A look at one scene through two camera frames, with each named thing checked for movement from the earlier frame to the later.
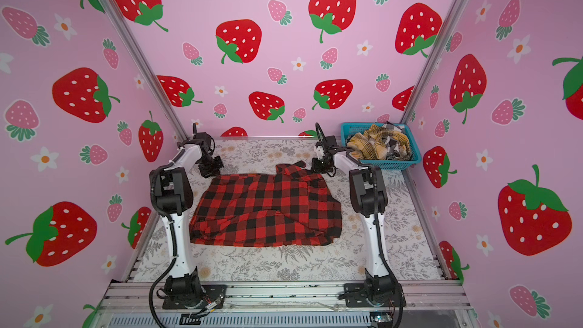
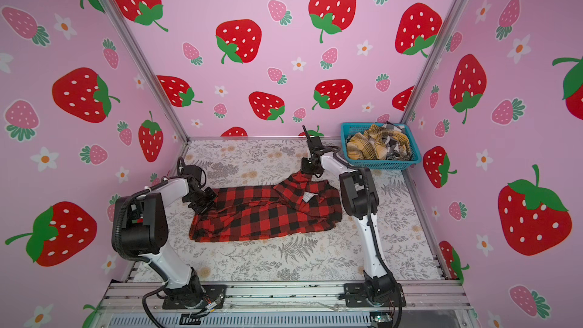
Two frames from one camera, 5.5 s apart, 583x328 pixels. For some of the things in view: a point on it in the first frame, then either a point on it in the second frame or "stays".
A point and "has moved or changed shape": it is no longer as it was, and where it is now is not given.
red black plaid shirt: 291,207 has moved or changed shape
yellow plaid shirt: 367,146 stays
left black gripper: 217,170 to 212,195
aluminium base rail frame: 285,304 stays
